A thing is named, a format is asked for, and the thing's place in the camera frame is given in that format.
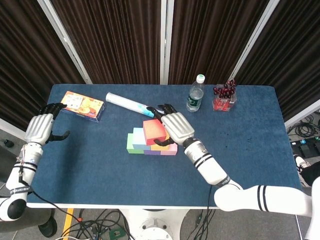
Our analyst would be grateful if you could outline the yellow floor tape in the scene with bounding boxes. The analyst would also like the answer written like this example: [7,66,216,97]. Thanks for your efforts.
[61,208,75,235]

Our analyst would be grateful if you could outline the dark grey trouser leg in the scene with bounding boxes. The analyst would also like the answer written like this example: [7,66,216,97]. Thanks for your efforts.
[0,207,55,227]

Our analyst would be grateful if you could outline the black cables green connector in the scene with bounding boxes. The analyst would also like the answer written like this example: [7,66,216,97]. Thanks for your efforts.
[192,208,217,240]

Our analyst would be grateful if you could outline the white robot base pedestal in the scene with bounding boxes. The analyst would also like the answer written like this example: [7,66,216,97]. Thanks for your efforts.
[119,208,191,240]

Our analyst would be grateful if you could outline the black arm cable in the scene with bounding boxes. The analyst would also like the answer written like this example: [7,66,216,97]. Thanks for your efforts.
[205,183,214,240]
[16,169,76,222]

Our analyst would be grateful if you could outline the white partition base rail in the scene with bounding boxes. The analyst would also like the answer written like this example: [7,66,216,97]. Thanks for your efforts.
[284,99,320,128]
[0,117,38,146]

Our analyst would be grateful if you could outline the green circuit board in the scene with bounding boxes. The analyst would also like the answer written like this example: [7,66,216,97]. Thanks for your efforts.
[109,227,124,240]

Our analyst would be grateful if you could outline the person leg black trousers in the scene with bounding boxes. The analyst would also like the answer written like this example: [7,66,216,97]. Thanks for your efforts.
[299,162,320,188]

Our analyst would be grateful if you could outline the red foam cube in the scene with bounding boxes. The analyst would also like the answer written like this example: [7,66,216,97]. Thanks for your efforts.
[142,118,168,147]

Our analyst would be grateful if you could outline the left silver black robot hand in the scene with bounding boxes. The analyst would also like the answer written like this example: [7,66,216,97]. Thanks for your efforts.
[24,102,71,146]

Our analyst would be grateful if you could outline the white black sneaker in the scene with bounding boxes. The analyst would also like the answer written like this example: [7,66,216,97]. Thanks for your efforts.
[294,154,311,173]

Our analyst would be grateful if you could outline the white partition post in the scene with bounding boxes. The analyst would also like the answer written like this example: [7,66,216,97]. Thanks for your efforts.
[159,0,175,85]
[229,0,281,81]
[37,0,93,85]

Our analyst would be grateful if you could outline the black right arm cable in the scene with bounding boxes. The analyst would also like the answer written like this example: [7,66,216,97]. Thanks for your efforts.
[205,183,214,240]

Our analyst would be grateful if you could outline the white plastic wrap roll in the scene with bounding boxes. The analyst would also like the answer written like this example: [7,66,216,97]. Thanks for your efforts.
[105,92,161,119]

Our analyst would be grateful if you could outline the black floor cable tangle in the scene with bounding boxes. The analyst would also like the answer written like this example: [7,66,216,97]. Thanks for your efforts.
[61,208,132,240]

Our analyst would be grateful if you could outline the dark brown pleated curtain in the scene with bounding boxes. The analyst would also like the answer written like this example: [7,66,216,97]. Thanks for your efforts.
[167,0,271,85]
[49,0,163,85]
[234,0,320,122]
[0,0,86,138]

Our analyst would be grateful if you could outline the blue table cloth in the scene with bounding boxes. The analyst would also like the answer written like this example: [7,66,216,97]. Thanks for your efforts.
[26,84,307,207]

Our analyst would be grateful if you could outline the black shoe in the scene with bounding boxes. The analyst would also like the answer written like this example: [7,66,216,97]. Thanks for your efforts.
[37,216,58,238]

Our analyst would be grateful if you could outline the yellow foam cube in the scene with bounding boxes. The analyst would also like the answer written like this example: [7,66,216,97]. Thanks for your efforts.
[150,134,174,152]

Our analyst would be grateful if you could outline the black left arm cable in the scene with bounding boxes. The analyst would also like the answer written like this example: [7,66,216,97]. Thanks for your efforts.
[16,169,76,222]

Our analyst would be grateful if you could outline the blue orange snack box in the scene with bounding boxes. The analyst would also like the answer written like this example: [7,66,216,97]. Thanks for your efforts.
[59,90,106,123]

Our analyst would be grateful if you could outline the pink foam cube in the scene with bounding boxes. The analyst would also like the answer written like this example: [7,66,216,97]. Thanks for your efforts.
[159,143,179,156]

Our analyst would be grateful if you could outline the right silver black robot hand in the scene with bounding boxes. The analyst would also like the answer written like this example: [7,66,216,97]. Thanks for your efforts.
[145,103,196,148]

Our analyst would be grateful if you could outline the dark red grape bunch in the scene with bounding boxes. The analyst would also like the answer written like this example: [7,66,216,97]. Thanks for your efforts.
[212,78,237,99]

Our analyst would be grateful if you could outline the light blue foam cube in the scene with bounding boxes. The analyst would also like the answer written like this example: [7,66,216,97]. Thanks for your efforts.
[132,127,152,151]

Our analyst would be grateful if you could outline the clear green-label water bottle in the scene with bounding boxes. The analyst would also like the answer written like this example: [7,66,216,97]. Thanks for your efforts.
[185,74,206,113]

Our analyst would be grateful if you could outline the green foam cube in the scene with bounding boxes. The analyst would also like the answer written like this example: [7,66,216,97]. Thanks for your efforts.
[126,133,145,154]

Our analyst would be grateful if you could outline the white table frame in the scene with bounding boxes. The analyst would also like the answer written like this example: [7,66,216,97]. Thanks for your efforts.
[26,202,218,210]

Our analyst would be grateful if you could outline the coiled black cables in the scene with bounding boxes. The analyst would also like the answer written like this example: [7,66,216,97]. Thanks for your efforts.
[287,111,320,141]

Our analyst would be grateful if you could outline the clear plastic box red contents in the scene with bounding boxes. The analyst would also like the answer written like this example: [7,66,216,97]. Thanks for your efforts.
[212,83,238,112]

